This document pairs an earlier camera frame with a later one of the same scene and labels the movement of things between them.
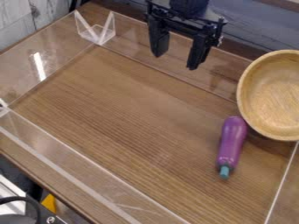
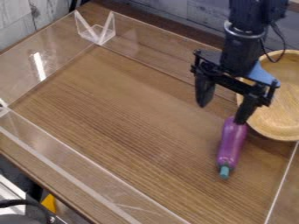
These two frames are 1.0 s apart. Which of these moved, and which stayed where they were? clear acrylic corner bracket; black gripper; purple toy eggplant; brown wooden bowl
Moved: black gripper
Stayed: clear acrylic corner bracket; brown wooden bowl; purple toy eggplant
